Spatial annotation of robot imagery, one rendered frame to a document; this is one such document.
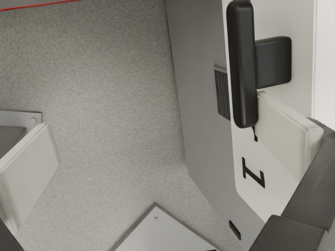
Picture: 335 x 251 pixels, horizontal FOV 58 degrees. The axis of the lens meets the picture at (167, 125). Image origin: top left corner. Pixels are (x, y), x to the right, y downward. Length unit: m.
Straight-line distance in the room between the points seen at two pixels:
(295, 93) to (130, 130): 0.97
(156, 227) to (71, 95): 0.63
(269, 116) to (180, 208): 1.18
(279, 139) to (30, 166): 0.13
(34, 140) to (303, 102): 0.15
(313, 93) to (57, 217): 1.17
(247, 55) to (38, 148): 0.13
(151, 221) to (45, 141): 1.12
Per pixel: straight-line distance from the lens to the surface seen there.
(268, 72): 0.19
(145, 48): 1.09
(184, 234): 1.38
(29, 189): 0.17
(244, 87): 0.18
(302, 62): 0.19
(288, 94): 0.21
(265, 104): 0.18
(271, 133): 0.18
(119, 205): 1.27
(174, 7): 0.94
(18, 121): 1.12
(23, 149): 0.17
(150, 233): 1.33
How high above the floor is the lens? 1.07
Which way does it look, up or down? 67 degrees down
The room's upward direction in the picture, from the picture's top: 139 degrees clockwise
